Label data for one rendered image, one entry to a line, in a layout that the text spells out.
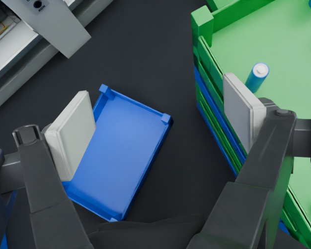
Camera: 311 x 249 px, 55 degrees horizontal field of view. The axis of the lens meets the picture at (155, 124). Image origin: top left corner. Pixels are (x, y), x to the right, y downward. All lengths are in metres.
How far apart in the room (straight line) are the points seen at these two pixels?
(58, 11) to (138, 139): 0.37
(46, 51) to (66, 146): 0.78
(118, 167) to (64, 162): 0.66
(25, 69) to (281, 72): 0.71
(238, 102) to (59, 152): 0.10
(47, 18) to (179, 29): 0.35
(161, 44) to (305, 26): 0.50
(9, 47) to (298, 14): 0.64
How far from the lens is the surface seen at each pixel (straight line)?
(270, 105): 0.17
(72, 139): 0.17
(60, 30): 0.84
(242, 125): 0.17
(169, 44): 0.88
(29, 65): 0.94
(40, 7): 0.76
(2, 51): 0.83
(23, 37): 0.82
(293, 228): 0.44
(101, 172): 0.83
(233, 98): 0.19
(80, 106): 0.19
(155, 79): 0.84
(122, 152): 0.82
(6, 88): 0.96
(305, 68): 0.43
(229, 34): 0.43
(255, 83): 0.37
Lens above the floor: 0.79
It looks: 77 degrees down
